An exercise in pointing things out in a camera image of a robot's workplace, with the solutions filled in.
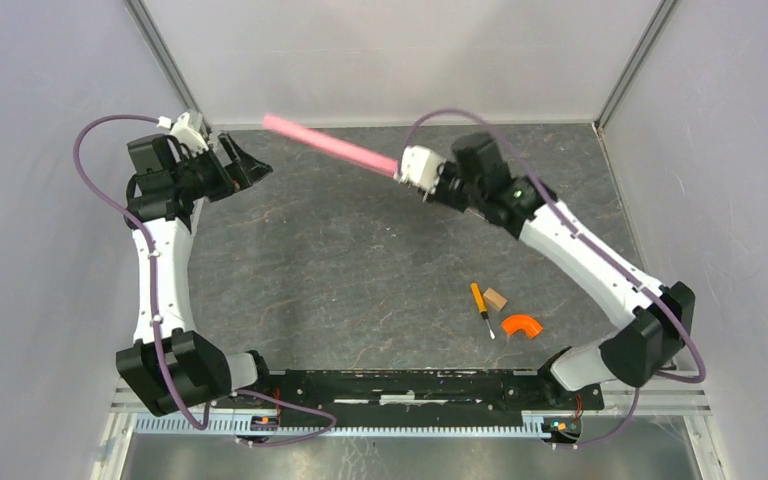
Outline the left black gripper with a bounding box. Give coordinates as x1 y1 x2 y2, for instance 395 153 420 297
172 133 272 203

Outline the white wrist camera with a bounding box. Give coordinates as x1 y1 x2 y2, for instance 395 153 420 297
157 110 209 154
394 146 448 196

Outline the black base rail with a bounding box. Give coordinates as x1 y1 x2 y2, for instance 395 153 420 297
255 369 605 429

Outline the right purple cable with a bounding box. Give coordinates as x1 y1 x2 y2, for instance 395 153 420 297
401 108 708 452

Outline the slotted aluminium cable duct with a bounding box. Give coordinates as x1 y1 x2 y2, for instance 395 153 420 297
133 413 548 439

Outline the orange handled screwdriver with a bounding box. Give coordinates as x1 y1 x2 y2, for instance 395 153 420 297
470 282 496 340

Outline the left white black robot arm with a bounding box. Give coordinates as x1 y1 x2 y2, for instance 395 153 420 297
116 133 274 416

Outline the pink wooden photo frame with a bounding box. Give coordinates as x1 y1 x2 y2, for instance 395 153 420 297
262 115 398 178

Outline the small wooden block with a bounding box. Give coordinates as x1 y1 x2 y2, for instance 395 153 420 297
483 288 508 312

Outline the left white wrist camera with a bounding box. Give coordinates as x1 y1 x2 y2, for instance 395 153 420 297
157 110 209 154

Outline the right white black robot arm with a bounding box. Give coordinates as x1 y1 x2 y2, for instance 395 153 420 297
430 132 696 408

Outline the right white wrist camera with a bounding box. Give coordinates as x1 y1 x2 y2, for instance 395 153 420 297
394 146 448 196

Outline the orange curved pipe piece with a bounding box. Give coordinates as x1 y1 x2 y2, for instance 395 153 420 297
500 314 544 339

